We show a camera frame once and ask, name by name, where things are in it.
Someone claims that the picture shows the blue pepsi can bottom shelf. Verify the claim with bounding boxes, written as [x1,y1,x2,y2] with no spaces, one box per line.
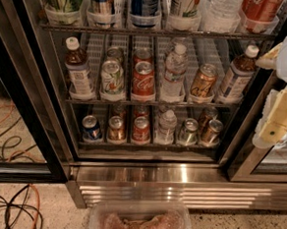
[82,115,102,143]

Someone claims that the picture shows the red bull can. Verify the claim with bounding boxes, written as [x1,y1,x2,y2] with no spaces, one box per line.
[87,0,115,29]

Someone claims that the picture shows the white floral can middle shelf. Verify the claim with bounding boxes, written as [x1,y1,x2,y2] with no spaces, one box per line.
[100,59,124,101]

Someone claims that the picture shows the green can top shelf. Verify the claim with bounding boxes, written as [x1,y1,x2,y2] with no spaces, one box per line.
[44,0,83,26]

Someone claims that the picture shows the steel fridge base grille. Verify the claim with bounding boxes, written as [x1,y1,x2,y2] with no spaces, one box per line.
[66,162,287,210]

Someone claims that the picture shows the water bottle top shelf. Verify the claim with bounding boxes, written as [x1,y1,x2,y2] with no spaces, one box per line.
[203,0,243,33]

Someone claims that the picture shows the left glass fridge door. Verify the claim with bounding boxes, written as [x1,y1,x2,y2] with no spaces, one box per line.
[0,0,72,184]

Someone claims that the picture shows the tea bottle white cap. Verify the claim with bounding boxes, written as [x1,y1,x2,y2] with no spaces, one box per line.
[64,36,94,99]
[215,44,259,104]

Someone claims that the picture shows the orange cable on floor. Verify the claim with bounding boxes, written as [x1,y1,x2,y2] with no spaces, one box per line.
[4,181,43,229]

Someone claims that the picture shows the right tea bottle white cap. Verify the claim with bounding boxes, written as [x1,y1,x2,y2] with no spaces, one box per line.
[215,44,259,104]

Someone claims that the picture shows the gold can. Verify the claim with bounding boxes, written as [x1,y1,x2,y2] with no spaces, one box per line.
[200,119,223,146]
[107,116,127,143]

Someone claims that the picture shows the red coke can middle shelf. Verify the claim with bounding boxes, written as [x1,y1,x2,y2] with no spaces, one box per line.
[131,61,156,102]

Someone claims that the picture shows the silver can bottom shelf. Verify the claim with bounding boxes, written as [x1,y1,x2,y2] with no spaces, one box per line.
[177,118,199,146]

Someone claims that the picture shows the red coke can shelf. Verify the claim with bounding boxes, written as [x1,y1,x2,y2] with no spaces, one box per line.
[132,116,150,144]
[131,61,156,102]
[241,0,283,34]

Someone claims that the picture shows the gold can bottom right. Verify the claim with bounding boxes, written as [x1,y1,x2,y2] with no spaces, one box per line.
[200,119,223,146]

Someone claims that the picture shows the water bottle middle shelf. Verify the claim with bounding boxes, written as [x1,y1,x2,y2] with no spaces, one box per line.
[161,43,188,103]

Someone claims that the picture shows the white floral can top shelf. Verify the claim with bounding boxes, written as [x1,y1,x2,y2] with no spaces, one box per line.
[168,0,201,31]

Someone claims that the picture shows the gold can middle shelf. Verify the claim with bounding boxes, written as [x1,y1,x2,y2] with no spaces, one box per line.
[189,64,218,103]

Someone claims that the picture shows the wire shelf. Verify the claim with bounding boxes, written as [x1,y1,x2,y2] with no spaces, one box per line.
[66,97,238,110]
[40,23,276,41]

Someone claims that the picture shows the clear plastic food container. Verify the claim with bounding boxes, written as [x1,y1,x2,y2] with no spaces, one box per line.
[88,200,192,229]

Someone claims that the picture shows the water bottle shelf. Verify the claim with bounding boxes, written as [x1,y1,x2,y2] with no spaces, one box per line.
[203,0,243,33]
[155,109,177,144]
[161,43,188,103]

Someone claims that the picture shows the middle wire shelf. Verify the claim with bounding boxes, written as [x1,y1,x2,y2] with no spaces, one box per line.
[66,97,238,110]

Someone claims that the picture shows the red coke can bottom shelf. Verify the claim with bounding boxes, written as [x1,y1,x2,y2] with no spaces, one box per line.
[132,116,150,144]

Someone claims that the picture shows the gold can bottom left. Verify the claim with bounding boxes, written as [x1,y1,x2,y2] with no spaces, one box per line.
[107,116,127,143]

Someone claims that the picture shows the right glass fridge door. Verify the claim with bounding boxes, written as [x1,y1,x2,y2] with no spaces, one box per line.
[219,70,287,183]

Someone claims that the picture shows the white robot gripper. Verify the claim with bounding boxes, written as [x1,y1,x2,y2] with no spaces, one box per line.
[252,36,287,148]

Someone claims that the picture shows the blue pepsi can shelf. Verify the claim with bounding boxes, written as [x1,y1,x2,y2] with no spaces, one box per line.
[129,0,159,29]
[82,115,102,143]

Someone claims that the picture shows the left tea bottle white cap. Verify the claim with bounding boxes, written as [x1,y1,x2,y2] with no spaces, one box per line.
[64,36,94,99]

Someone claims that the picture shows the top wire shelf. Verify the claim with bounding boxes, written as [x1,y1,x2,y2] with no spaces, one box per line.
[40,23,276,41]

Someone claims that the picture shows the glass fridge door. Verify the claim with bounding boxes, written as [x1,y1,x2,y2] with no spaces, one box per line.
[219,70,287,183]
[0,0,72,184]

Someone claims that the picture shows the blue pepsi can top shelf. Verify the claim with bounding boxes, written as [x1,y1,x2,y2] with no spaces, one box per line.
[129,0,159,29]

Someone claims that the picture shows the water bottle bottom shelf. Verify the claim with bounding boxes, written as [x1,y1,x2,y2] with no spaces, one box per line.
[155,109,177,144]

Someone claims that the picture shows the white floral can shelf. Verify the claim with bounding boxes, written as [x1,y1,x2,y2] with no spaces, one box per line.
[168,0,201,31]
[100,59,124,101]

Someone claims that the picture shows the red coke can top shelf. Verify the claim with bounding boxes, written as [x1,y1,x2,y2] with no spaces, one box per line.
[241,0,283,34]

